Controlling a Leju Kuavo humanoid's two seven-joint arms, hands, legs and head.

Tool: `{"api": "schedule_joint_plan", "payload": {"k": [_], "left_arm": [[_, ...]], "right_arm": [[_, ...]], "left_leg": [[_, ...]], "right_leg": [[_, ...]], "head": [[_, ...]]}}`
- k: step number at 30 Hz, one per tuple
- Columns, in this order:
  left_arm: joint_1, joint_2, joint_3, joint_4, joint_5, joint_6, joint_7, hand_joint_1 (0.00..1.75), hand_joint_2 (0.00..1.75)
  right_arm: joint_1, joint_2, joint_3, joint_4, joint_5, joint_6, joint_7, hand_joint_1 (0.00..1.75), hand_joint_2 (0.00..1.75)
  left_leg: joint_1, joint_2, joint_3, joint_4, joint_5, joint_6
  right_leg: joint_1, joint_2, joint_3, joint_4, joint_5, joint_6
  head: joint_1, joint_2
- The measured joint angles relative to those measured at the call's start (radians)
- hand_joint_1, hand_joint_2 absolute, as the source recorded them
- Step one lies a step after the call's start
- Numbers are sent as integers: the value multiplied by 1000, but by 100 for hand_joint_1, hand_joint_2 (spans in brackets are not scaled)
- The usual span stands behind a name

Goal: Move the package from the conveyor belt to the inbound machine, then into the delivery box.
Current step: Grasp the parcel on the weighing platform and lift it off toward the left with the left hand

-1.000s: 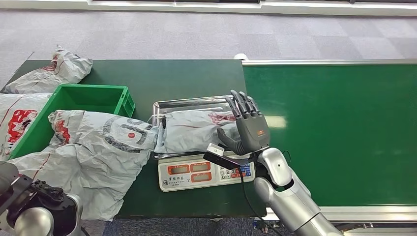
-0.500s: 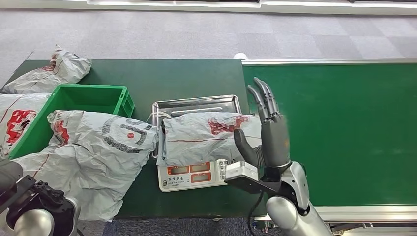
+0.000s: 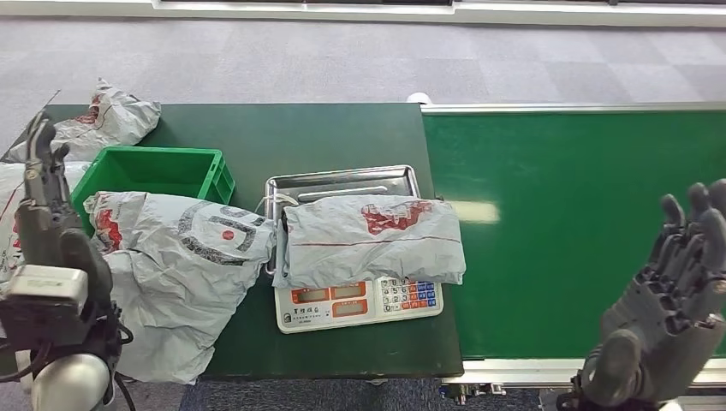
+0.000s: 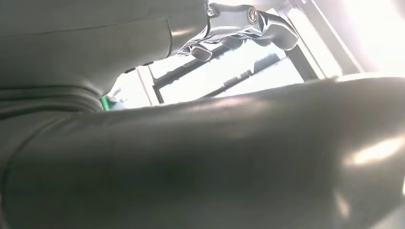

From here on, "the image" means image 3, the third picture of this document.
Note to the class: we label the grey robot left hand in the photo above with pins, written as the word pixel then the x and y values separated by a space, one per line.
pixel 48 227

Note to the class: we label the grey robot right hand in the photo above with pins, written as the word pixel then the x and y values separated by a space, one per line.
pixel 663 329

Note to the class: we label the small grey mailer package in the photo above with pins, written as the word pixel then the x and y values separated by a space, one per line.
pixel 351 244

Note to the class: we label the crumpled grey mailer package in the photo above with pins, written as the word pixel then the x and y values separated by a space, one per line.
pixel 108 122

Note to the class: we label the green conveyor belt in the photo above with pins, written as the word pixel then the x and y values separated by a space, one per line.
pixel 567 227

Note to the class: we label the grey mailer big red print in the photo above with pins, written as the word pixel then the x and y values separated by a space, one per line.
pixel 7 187

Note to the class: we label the green plastic crate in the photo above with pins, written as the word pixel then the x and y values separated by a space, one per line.
pixel 153 170

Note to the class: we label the large grey JD-print mailer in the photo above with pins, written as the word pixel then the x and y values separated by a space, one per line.
pixel 176 283

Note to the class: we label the white electronic weighing scale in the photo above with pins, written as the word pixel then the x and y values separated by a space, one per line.
pixel 340 309

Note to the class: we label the white round roller cap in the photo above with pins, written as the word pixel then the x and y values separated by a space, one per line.
pixel 418 98

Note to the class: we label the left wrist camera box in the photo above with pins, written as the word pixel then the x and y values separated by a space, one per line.
pixel 48 289

